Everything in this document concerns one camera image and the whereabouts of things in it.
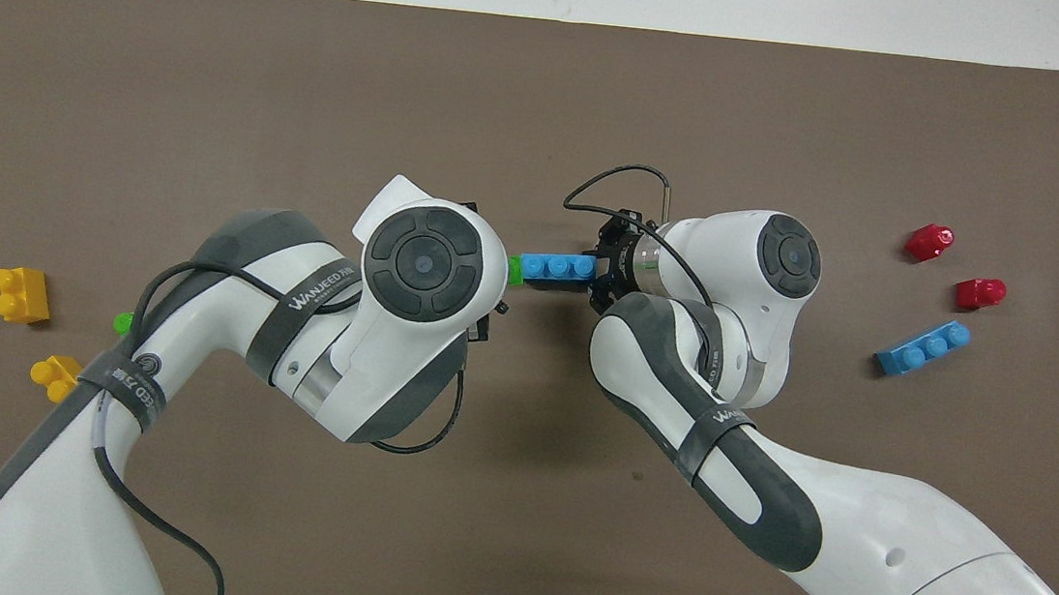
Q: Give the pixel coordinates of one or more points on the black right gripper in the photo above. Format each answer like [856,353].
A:
[628,263]

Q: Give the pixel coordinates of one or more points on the blue three-stud brick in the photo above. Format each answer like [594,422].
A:
[923,349]
[556,269]

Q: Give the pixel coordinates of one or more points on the green two-stud brick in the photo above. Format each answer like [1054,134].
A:
[515,271]
[123,323]

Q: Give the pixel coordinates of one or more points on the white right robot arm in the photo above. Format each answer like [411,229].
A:
[857,524]

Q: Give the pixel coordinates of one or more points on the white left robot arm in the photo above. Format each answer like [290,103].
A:
[360,340]

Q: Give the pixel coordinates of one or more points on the brown table mat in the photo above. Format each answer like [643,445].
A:
[549,95]

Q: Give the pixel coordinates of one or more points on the red single-stud brick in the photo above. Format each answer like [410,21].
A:
[928,243]
[980,294]

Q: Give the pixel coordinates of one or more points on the yellow two-stud brick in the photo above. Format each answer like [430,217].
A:
[21,295]
[55,378]

